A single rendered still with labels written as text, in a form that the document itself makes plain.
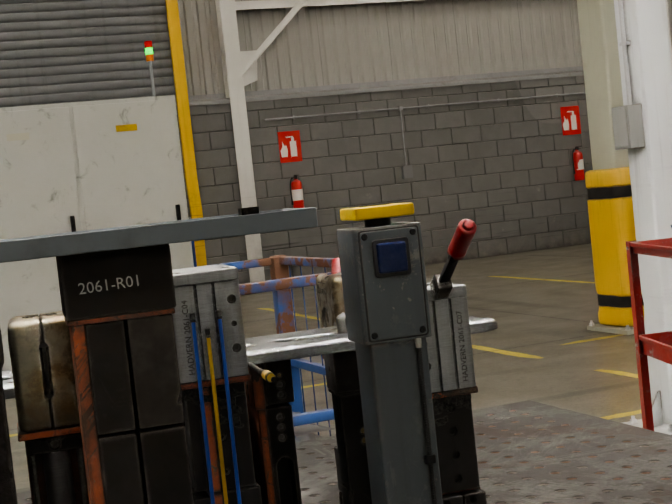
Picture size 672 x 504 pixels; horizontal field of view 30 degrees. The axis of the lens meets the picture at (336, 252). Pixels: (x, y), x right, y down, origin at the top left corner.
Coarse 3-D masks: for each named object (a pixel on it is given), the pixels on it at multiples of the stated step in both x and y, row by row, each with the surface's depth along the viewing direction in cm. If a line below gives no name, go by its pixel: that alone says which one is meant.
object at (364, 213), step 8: (352, 208) 122; (360, 208) 120; (368, 208) 120; (376, 208) 120; (384, 208) 120; (392, 208) 121; (400, 208) 121; (408, 208) 121; (344, 216) 124; (352, 216) 121; (360, 216) 120; (368, 216) 120; (376, 216) 120; (384, 216) 120; (392, 216) 121; (368, 224) 123; (376, 224) 122; (384, 224) 122
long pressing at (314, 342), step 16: (480, 320) 152; (272, 336) 161; (288, 336) 159; (304, 336) 158; (320, 336) 158; (336, 336) 154; (256, 352) 145; (272, 352) 146; (288, 352) 146; (304, 352) 147; (320, 352) 147; (336, 352) 148
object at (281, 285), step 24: (216, 264) 458; (240, 264) 461; (264, 264) 465; (288, 264) 455; (312, 264) 432; (240, 288) 340; (264, 288) 342; (288, 288) 345; (288, 312) 466; (312, 432) 363
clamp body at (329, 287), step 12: (324, 276) 177; (336, 276) 172; (324, 288) 176; (336, 288) 171; (324, 300) 176; (336, 300) 171; (324, 312) 179; (336, 312) 171; (324, 324) 179; (336, 456) 181; (336, 468) 182
